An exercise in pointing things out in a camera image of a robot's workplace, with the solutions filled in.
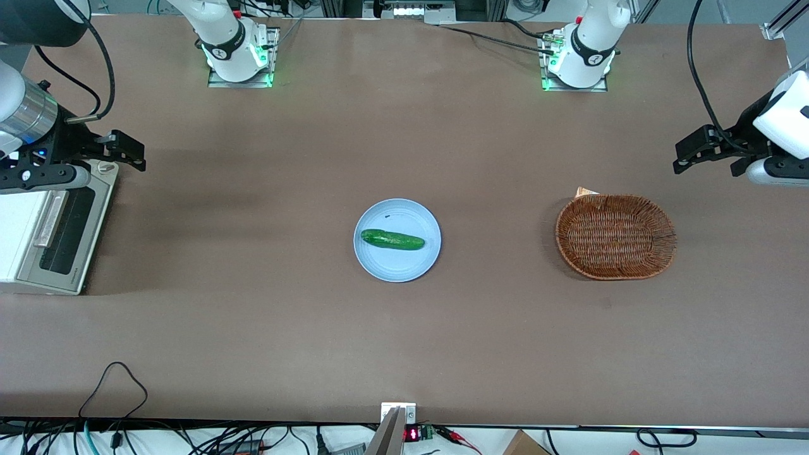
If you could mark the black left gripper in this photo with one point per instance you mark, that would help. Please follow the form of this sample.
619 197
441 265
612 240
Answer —
744 131

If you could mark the grey power strip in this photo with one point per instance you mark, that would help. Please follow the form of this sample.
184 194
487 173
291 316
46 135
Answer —
347 450

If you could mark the aluminium frame profile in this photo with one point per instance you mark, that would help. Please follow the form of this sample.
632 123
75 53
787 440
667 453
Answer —
780 22

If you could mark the white lit device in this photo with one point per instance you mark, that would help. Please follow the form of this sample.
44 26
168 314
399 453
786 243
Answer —
417 11

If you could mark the grey metal bar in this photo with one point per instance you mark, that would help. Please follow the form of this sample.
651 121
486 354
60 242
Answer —
387 439

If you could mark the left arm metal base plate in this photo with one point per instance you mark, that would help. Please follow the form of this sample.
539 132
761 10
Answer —
569 89

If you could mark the light blue plate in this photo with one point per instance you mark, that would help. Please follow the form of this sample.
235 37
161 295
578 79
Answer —
398 265

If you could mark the silver oven knob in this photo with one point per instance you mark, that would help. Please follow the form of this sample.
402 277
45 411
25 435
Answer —
107 167

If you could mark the small tan paper tag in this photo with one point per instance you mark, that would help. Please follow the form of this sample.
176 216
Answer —
584 191

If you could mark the white toaster oven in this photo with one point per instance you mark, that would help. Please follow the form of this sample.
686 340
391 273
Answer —
19 240

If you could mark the black power adapter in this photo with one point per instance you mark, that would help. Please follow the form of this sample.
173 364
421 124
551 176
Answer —
243 447

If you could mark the red digit display module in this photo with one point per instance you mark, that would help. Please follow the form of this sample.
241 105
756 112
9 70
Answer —
412 434

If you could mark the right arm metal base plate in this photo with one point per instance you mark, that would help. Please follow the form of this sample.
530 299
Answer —
240 84

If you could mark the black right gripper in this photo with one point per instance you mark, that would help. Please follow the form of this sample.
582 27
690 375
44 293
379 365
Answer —
71 141

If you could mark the brown wicker basket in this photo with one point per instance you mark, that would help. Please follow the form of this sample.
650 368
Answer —
616 237

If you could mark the red black clip leads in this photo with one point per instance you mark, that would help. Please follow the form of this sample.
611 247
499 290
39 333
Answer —
452 435

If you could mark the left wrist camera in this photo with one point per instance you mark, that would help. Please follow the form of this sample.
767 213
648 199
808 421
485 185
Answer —
768 174

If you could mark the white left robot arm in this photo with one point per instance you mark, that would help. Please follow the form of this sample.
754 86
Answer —
588 44

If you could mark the brown cardboard box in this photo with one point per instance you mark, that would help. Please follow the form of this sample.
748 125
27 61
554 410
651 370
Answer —
524 445

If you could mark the silver mounting bracket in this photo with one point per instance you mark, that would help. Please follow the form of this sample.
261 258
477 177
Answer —
411 409

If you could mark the green cucumber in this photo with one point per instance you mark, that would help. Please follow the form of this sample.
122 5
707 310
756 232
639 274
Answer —
392 239

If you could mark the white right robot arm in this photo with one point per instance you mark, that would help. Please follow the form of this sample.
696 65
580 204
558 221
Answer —
231 38

